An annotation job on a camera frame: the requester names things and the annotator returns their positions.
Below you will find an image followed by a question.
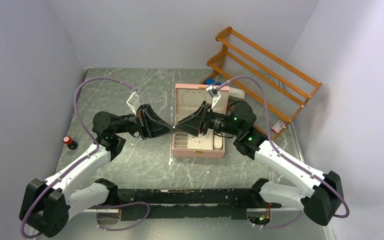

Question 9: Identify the red emergency stop button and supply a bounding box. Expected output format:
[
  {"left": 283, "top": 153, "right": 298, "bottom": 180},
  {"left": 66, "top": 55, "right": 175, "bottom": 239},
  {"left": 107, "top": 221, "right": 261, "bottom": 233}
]
[{"left": 62, "top": 135, "right": 78, "bottom": 150}]

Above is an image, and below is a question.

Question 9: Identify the pink jewelry box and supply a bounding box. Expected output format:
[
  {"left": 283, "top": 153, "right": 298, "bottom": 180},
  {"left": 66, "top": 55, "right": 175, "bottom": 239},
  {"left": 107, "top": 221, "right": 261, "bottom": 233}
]
[{"left": 171, "top": 83, "right": 226, "bottom": 159}]

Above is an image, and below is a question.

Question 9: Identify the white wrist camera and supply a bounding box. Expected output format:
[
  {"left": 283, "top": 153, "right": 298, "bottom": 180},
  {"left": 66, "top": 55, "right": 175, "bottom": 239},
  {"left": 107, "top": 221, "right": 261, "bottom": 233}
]
[
  {"left": 205, "top": 85, "right": 221, "bottom": 110},
  {"left": 126, "top": 89, "right": 144, "bottom": 116}
]

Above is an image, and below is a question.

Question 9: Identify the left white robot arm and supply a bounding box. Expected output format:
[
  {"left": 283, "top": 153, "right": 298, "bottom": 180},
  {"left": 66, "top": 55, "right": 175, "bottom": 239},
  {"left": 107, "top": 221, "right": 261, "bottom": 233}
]
[{"left": 19, "top": 104, "right": 175, "bottom": 239}]

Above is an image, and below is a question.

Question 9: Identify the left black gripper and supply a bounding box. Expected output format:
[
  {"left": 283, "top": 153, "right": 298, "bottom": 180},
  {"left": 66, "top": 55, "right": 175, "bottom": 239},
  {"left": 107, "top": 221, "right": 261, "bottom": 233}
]
[{"left": 114, "top": 104, "right": 175, "bottom": 140}]

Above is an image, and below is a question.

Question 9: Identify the orange wooden rack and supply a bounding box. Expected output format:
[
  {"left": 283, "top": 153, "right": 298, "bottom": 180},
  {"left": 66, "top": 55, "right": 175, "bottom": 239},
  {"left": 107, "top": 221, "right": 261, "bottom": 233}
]
[{"left": 202, "top": 26, "right": 322, "bottom": 139}]

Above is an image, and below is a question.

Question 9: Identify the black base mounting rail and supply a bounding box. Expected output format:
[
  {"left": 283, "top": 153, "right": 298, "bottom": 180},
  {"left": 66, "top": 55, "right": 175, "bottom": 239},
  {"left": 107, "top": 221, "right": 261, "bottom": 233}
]
[{"left": 117, "top": 188, "right": 268, "bottom": 221}]

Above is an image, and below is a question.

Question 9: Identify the white flat carton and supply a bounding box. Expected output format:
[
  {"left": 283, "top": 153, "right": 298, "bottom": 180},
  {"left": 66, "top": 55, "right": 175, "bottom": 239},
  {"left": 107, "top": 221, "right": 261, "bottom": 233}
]
[{"left": 229, "top": 87, "right": 245, "bottom": 100}]

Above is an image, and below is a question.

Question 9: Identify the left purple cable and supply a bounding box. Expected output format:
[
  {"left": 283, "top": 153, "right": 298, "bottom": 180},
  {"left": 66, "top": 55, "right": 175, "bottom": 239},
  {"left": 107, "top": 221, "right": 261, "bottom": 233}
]
[{"left": 19, "top": 77, "right": 151, "bottom": 239}]

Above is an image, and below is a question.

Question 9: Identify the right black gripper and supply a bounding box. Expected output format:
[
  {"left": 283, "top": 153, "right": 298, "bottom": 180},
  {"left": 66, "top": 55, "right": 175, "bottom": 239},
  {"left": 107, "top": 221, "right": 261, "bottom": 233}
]
[{"left": 175, "top": 101, "right": 242, "bottom": 137}]

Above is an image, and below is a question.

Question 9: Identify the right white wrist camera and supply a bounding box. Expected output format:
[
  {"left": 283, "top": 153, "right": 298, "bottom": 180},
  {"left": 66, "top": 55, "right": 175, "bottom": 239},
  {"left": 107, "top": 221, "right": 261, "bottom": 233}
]
[{"left": 205, "top": 85, "right": 221, "bottom": 110}]

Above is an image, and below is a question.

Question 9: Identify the white oval pillow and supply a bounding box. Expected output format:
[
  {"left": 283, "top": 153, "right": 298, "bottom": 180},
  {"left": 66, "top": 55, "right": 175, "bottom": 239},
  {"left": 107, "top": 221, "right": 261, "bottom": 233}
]
[{"left": 213, "top": 135, "right": 223, "bottom": 151}]

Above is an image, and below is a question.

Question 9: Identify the blue box left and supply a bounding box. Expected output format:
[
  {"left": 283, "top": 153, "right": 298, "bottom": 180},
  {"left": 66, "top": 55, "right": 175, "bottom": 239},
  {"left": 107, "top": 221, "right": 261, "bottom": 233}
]
[{"left": 205, "top": 78, "right": 216, "bottom": 85}]

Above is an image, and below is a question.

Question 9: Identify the silver necklace in lid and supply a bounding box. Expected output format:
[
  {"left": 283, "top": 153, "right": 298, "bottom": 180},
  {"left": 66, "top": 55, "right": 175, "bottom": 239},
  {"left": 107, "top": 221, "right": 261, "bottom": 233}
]
[{"left": 182, "top": 90, "right": 206, "bottom": 109}]

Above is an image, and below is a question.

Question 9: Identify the small red white box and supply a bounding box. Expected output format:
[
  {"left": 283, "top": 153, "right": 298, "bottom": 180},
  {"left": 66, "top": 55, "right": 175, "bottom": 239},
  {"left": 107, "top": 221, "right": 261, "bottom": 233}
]
[{"left": 271, "top": 120, "right": 286, "bottom": 134}]

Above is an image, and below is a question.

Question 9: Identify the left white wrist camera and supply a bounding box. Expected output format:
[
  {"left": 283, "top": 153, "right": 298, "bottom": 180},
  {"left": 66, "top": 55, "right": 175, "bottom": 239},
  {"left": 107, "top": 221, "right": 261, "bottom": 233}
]
[{"left": 126, "top": 89, "right": 144, "bottom": 116}]

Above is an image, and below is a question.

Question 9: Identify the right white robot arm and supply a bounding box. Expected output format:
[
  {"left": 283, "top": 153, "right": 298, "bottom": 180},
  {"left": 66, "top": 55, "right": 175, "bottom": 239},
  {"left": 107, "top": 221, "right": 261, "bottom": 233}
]
[{"left": 174, "top": 101, "right": 344, "bottom": 226}]

